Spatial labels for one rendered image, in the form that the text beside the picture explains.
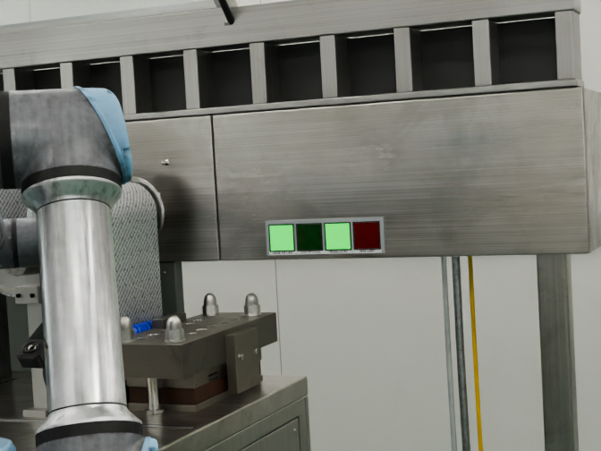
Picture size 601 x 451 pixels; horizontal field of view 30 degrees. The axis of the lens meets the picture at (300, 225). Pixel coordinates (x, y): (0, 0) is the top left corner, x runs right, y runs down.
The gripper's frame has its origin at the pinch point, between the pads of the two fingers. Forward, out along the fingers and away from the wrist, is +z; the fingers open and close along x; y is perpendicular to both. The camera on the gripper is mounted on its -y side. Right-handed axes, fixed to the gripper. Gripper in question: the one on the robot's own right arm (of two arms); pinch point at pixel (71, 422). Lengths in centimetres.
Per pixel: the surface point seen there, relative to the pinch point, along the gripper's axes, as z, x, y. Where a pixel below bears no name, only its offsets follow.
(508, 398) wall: 58, -4, 289
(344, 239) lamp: -24, -27, 55
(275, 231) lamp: -26, -13, 55
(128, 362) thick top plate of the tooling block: -6.0, 0.9, 19.5
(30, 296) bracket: -18.3, 18.2, 16.0
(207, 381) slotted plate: -0.8, -8.9, 30.2
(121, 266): -21.9, 9.8, 33.1
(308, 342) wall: 36, 81, 289
